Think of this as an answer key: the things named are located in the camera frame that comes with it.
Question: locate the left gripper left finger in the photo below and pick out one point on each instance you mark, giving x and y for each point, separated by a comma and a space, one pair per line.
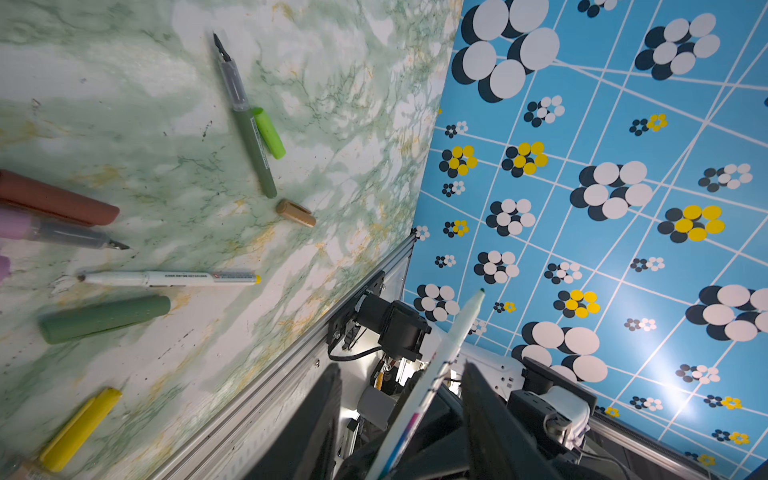
305, 449

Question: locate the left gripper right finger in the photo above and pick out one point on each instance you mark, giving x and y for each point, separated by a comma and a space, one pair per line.
499, 447

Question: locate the white pen green tip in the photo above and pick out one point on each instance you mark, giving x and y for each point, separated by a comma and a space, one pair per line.
401, 432

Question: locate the light green pen cap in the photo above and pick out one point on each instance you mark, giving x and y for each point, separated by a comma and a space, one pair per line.
268, 132

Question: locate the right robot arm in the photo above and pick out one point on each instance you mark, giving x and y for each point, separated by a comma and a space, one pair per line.
556, 411

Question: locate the tan brown pen cap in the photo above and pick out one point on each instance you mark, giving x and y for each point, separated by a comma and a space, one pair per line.
296, 213

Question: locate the white pen yellow tip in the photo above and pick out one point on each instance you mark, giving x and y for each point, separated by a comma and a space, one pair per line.
169, 279

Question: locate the yellow pen cap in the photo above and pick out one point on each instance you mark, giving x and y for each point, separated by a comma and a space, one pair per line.
71, 438

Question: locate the dark green pen cap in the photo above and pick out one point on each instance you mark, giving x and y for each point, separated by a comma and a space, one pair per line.
76, 324

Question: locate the brown fountain pen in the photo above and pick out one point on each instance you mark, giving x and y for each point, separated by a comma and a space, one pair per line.
21, 470

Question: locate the pink pen cap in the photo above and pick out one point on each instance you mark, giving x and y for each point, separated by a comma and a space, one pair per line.
5, 267

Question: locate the pink fountain pen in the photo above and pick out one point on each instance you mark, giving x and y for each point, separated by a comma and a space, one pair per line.
18, 224

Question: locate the dark green fountain pen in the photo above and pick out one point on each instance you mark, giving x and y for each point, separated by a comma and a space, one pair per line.
244, 119

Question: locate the red-brown pen cap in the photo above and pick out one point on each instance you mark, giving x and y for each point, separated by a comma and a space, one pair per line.
24, 192

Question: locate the aluminium front rail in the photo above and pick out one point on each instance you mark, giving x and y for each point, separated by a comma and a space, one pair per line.
230, 444

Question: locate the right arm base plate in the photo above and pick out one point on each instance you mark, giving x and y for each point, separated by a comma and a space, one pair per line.
347, 310

